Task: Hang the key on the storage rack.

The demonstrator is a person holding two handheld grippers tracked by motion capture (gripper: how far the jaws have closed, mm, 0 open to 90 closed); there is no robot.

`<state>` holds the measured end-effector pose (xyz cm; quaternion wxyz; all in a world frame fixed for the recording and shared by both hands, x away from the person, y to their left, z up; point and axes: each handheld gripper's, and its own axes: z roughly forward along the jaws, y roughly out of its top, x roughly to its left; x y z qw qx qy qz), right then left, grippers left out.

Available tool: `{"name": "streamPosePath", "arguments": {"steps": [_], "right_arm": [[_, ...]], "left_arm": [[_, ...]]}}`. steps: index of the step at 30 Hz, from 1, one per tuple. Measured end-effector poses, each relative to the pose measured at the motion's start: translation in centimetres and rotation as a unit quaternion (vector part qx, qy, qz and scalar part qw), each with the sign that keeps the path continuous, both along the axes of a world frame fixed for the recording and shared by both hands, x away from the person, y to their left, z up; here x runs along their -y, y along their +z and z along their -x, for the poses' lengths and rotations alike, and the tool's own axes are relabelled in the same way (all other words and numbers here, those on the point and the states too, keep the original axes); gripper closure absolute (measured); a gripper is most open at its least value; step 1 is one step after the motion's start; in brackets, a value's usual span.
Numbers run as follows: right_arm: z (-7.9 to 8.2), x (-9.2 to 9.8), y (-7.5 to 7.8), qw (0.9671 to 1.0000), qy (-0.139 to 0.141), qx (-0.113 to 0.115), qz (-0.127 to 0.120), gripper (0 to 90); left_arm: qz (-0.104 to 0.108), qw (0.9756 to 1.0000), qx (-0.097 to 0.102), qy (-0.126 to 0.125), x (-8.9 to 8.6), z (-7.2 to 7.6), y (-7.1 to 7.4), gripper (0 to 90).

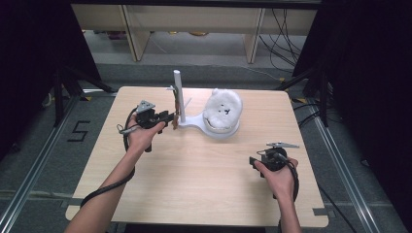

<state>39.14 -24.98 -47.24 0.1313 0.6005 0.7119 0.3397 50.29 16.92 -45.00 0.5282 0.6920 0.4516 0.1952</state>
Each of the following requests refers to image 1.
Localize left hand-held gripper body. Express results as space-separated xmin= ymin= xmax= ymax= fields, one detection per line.
xmin=135 ymin=100 xmax=167 ymax=130

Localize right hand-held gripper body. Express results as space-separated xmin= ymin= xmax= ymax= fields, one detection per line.
xmin=257 ymin=141 xmax=300 ymax=180

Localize white hook stand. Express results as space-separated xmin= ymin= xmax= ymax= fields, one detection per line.
xmin=166 ymin=69 xmax=241 ymax=141

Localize white gold-rimmed bowl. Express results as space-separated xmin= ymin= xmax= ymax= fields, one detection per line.
xmin=202 ymin=111 xmax=241 ymax=134

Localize white plush toy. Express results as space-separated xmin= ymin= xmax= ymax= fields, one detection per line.
xmin=203 ymin=87 xmax=244 ymax=129

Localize person's left hand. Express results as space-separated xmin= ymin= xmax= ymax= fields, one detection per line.
xmin=123 ymin=115 xmax=167 ymax=155

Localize person's right hand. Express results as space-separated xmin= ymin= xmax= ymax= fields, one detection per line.
xmin=254 ymin=156 xmax=301 ymax=202

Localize black tripod stand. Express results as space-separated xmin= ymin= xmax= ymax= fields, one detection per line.
xmin=274 ymin=67 xmax=330 ymax=128
xmin=52 ymin=64 xmax=115 ymax=128

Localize light wooden desk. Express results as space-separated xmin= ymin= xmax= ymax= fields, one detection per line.
xmin=71 ymin=3 xmax=319 ymax=64

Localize black curtain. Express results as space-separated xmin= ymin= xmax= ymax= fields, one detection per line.
xmin=292 ymin=0 xmax=412 ymax=229
xmin=0 ymin=0 xmax=102 ymax=160

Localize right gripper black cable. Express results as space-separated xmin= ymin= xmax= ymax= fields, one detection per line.
xmin=273 ymin=151 xmax=301 ymax=233

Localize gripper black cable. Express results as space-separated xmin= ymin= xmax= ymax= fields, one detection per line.
xmin=80 ymin=108 xmax=139 ymax=209
xmin=273 ymin=151 xmax=301 ymax=233

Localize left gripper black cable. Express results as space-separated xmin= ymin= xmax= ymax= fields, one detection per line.
xmin=80 ymin=108 xmax=139 ymax=209

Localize black floor cables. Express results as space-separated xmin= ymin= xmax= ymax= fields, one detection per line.
xmin=292 ymin=102 xmax=326 ymax=128

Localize aluminium floor rail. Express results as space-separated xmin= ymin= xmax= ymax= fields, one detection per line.
xmin=305 ymin=100 xmax=383 ymax=233
xmin=0 ymin=95 xmax=81 ymax=233

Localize white floor cable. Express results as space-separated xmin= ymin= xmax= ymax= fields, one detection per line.
xmin=241 ymin=64 xmax=284 ymax=82

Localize bundle of black cables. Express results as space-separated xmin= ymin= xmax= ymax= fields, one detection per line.
xmin=258 ymin=9 xmax=307 ymax=74

